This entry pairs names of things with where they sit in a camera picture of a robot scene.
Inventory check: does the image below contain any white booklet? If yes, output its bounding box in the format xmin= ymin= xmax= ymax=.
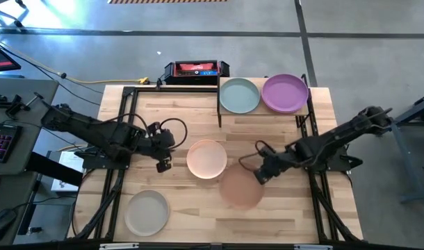
xmin=51 ymin=151 xmax=85 ymax=192

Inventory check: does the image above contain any grey desk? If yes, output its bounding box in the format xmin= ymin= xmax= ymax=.
xmin=0 ymin=76 xmax=60 ymax=246

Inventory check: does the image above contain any white label sticker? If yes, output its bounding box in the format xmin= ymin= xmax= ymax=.
xmin=294 ymin=244 xmax=333 ymax=250
xmin=99 ymin=242 xmax=140 ymax=250

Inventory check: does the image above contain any black red power box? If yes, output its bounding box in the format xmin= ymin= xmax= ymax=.
xmin=163 ymin=59 xmax=231 ymax=86

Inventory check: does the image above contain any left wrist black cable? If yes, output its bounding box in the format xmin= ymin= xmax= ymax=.
xmin=158 ymin=117 xmax=189 ymax=151

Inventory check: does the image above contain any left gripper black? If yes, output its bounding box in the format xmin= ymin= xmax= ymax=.
xmin=149 ymin=128 xmax=177 ymax=174

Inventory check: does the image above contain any beige grey plate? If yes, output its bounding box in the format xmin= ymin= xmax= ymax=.
xmin=124 ymin=189 xmax=170 ymax=238

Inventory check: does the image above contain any black computer mouse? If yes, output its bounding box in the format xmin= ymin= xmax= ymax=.
xmin=0 ymin=208 xmax=18 ymax=244

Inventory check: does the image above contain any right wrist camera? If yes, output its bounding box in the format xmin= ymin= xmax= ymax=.
xmin=259 ymin=145 xmax=277 ymax=159

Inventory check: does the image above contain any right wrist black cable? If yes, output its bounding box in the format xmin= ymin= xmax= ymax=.
xmin=238 ymin=140 xmax=277 ymax=172

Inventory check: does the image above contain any yellow floor cable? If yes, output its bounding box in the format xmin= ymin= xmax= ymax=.
xmin=0 ymin=34 xmax=151 ymax=85

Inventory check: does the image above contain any backlit black keyboard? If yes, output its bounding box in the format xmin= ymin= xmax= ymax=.
xmin=0 ymin=122 xmax=24 ymax=164

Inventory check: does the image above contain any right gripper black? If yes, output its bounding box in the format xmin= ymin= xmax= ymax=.
xmin=253 ymin=149 xmax=298 ymax=186

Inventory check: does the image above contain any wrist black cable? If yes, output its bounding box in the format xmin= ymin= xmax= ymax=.
xmin=238 ymin=140 xmax=277 ymax=172
xmin=158 ymin=117 xmax=189 ymax=151

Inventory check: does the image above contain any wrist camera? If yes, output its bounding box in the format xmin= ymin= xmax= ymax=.
xmin=259 ymin=145 xmax=277 ymax=159
xmin=147 ymin=121 xmax=171 ymax=139

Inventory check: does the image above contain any purple plate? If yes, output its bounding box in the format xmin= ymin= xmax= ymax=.
xmin=261 ymin=73 xmax=309 ymax=114

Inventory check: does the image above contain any black table frame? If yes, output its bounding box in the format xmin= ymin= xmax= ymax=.
xmin=67 ymin=73 xmax=364 ymax=244

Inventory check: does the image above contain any light green plate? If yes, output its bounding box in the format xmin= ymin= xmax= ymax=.
xmin=219 ymin=77 xmax=261 ymax=115

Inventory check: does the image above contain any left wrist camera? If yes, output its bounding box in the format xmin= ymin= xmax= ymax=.
xmin=147 ymin=121 xmax=171 ymax=139

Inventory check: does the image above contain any black flat panel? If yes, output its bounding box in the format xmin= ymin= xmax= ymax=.
xmin=26 ymin=151 xmax=84 ymax=188

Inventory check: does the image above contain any terracotta orange plate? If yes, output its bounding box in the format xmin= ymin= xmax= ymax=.
xmin=219 ymin=162 xmax=265 ymax=210

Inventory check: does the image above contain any black clamp mount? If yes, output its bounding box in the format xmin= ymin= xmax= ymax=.
xmin=0 ymin=92 xmax=45 ymax=118

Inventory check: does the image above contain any desk monitor screen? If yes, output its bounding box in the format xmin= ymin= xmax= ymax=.
xmin=0 ymin=40 xmax=22 ymax=73

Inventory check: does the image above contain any grey metal stand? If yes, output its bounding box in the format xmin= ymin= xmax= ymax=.
xmin=389 ymin=90 xmax=424 ymax=204

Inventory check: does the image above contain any pale peach plate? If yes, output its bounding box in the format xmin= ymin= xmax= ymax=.
xmin=186 ymin=139 xmax=229 ymax=180

